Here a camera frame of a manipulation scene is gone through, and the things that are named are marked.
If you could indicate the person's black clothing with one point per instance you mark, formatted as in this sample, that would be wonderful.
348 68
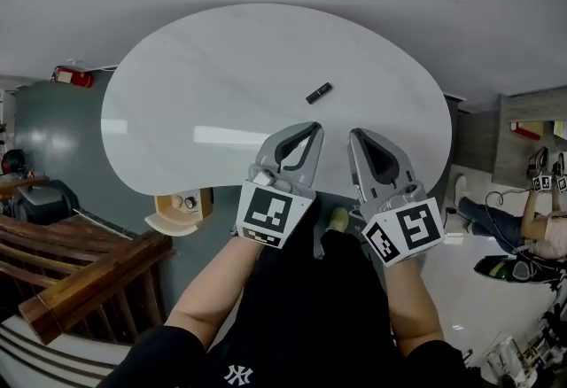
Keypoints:
310 324

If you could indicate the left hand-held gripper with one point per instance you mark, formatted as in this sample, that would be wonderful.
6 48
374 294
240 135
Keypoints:
266 213

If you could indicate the black bulky bag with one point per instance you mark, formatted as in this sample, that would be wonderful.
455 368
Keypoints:
44 204

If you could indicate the black metal stand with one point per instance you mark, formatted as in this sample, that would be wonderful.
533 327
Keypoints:
557 289

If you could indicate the red and black helmet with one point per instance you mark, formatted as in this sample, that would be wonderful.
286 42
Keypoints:
13 161

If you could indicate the yellow box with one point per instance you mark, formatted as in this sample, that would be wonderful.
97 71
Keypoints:
560 128

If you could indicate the black green device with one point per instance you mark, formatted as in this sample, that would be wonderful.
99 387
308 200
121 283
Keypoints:
491 269

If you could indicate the white kidney-shaped table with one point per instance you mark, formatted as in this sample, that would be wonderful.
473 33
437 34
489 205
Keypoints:
221 80

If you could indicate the red flat box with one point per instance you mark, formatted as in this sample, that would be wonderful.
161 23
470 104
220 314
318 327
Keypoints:
525 131

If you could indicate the person's left forearm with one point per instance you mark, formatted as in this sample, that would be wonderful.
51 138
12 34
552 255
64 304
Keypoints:
208 302

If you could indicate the person's pale shoe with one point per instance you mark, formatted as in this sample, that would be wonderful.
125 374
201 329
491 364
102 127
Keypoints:
339 218

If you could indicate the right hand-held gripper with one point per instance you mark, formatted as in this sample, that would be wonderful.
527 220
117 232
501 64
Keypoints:
412 227

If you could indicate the red fire extinguisher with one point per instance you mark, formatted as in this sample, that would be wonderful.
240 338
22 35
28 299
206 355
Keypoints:
75 77

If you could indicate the grey wooden shelf unit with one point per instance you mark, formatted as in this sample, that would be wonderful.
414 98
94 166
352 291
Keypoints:
509 151

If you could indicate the white curved staircase side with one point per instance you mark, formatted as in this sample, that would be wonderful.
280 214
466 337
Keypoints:
35 355

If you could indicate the small white round jar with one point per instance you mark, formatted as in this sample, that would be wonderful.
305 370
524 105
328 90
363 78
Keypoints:
177 201

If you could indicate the brown wooden stair railing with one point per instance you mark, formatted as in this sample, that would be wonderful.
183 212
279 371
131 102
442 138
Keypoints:
88 271

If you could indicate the person's right forearm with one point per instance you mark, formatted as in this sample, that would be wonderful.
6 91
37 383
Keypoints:
412 311

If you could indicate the small black rectangular object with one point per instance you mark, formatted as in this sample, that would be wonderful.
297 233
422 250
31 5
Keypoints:
319 93

